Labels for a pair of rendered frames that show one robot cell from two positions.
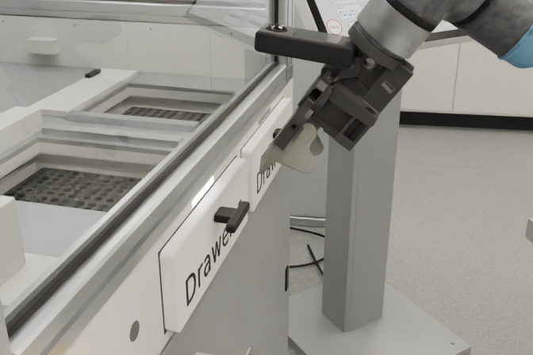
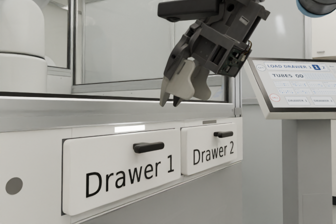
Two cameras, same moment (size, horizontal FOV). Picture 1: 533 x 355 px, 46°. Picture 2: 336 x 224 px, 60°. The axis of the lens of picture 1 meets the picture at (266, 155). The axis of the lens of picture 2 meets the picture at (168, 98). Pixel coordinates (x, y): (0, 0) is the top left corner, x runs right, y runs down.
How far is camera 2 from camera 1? 0.45 m
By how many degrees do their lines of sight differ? 32
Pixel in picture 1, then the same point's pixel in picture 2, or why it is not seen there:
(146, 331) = (33, 197)
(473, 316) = not seen: outside the picture
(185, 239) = (90, 139)
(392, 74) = (246, 9)
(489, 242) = not seen: outside the picture
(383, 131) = (319, 176)
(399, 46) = not seen: outside the picture
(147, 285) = (42, 157)
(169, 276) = (67, 160)
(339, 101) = (206, 33)
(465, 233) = not seen: outside the picture
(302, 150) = (184, 81)
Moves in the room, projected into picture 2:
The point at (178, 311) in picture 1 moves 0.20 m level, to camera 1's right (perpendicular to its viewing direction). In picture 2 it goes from (70, 194) to (205, 212)
